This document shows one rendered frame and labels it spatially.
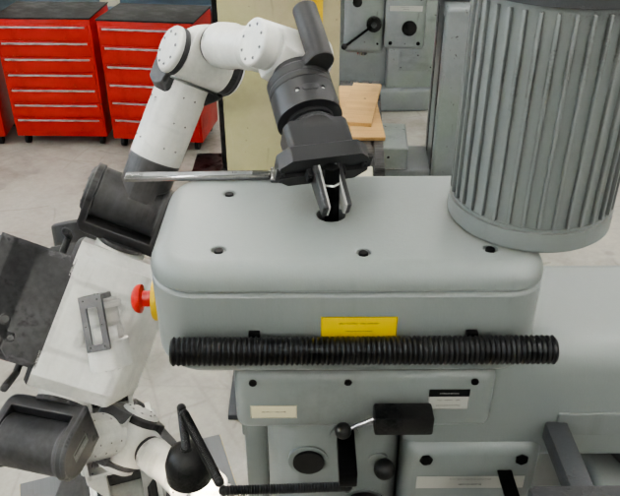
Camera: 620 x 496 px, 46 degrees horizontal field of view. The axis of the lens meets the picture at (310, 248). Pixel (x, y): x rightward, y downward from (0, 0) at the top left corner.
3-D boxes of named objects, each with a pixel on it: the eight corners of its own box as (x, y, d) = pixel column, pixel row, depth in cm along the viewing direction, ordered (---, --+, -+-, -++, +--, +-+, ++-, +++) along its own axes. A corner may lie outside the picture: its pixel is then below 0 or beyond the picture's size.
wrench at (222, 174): (122, 185, 100) (122, 180, 100) (128, 173, 103) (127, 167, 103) (300, 182, 101) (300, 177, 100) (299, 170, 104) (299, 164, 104)
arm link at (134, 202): (118, 139, 130) (93, 208, 133) (112, 146, 122) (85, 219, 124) (180, 163, 133) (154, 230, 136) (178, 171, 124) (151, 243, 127)
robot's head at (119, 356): (91, 367, 120) (90, 375, 112) (80, 307, 120) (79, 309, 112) (131, 359, 122) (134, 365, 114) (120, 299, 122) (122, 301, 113)
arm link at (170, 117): (223, 45, 131) (178, 160, 135) (159, 17, 123) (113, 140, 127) (252, 58, 122) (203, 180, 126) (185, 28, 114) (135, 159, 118)
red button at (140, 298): (131, 319, 99) (127, 294, 97) (137, 301, 102) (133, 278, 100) (155, 319, 99) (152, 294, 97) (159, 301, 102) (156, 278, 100)
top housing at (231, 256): (155, 379, 90) (139, 271, 82) (184, 265, 112) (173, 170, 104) (533, 377, 90) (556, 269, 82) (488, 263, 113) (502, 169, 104)
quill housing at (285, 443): (270, 571, 114) (263, 422, 98) (274, 468, 132) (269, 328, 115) (391, 570, 114) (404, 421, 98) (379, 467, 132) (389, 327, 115)
